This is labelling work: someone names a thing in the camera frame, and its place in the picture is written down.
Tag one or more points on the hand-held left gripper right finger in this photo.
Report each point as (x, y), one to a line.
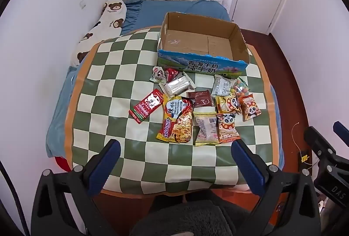
(249, 167)

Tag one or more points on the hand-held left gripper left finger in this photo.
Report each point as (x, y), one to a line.
(106, 167)

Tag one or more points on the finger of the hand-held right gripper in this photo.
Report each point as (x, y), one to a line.
(317, 141)
(342, 129)

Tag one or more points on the large orange panda packet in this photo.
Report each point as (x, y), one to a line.
(227, 126)

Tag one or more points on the pale bread packet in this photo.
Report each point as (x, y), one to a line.
(205, 126)

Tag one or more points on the small orange panda packet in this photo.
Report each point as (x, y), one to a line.
(249, 107)

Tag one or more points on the yellow panda packet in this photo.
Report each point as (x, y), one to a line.
(227, 103)

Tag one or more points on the red spicy strip packet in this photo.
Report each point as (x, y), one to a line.
(147, 105)

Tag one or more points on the colourful candy bag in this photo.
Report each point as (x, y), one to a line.
(242, 87)

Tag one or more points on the instant noodle packet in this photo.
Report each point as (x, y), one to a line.
(176, 120)

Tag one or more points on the dark brown packet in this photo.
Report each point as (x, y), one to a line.
(200, 98)

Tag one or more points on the grey white labelled packet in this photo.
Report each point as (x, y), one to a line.
(223, 86)

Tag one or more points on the small white picture packet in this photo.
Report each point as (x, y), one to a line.
(158, 73)

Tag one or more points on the silver white bar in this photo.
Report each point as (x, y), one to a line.
(178, 86)

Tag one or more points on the small red packet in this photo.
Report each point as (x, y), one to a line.
(172, 74)

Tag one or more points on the cardboard box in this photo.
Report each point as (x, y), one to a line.
(201, 39)

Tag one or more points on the yellow tag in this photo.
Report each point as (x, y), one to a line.
(304, 158)

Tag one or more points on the red cloth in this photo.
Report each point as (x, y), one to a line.
(63, 162)

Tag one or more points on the dark fuzzy clothing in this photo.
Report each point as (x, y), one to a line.
(190, 221)

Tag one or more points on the green checkered mat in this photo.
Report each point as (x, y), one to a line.
(114, 88)

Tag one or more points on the bear print pillow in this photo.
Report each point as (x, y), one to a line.
(109, 23)

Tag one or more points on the blue bed sheet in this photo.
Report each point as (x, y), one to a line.
(174, 8)

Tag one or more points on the white wall socket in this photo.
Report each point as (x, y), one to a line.
(82, 4)

